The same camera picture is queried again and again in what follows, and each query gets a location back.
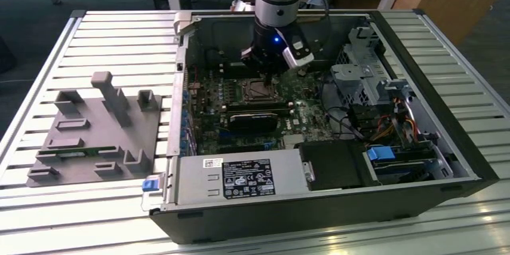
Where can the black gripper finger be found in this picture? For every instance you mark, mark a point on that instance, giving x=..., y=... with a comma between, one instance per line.
x=275, y=81
x=265, y=79

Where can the silver power supply with label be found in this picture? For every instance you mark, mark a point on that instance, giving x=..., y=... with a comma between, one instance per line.
x=199, y=183

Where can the green RAM stick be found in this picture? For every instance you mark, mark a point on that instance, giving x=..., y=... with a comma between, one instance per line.
x=91, y=150

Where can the black PC case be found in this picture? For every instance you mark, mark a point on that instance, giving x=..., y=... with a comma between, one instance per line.
x=279, y=225

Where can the silver chipset heat sink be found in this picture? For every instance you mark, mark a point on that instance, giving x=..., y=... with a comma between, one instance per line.
x=293, y=141

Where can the black RAM slot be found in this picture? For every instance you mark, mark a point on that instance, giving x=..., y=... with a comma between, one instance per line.
x=255, y=106
x=259, y=110

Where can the black plastic shroud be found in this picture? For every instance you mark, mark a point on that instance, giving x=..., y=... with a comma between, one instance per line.
x=338, y=165

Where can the CPU socket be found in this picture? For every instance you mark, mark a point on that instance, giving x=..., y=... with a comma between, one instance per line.
x=242, y=97

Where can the black graphics card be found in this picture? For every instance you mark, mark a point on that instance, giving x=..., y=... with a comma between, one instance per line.
x=253, y=123

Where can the blue case latch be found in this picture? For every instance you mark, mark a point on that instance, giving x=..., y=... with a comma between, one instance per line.
x=153, y=184

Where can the silver topped CPU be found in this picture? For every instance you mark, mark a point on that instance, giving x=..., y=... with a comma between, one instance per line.
x=257, y=91

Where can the blue disk carrier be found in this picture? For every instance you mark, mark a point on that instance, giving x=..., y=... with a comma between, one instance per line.
x=381, y=153

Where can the green motherboard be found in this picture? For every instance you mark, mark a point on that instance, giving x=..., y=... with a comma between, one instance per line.
x=306, y=123

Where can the grey parts rack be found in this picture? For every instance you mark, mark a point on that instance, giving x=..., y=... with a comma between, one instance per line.
x=99, y=135

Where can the silver drive cage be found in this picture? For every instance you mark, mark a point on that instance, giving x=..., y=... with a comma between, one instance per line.
x=358, y=73

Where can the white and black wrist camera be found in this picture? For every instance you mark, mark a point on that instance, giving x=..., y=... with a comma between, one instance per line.
x=300, y=53

